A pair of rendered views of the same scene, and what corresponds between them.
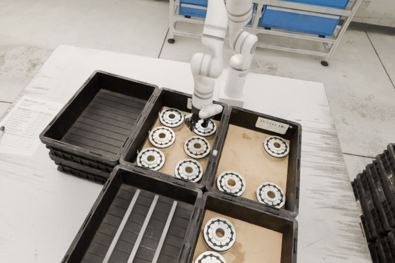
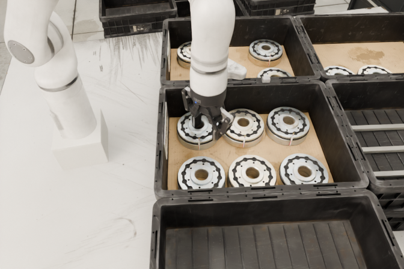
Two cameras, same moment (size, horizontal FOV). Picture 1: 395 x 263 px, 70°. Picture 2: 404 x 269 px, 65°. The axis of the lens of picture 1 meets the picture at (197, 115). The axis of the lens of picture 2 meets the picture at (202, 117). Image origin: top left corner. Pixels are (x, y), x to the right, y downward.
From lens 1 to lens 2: 100 cm
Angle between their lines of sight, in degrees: 63
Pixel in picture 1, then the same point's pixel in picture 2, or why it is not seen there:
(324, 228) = not seen: hidden behind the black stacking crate
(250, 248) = (325, 62)
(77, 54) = not seen: outside the picture
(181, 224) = (350, 117)
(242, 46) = (59, 30)
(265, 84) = (25, 108)
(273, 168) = not seen: hidden behind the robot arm
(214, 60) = not seen: outside the picture
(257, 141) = (187, 74)
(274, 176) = (233, 55)
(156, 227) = (375, 140)
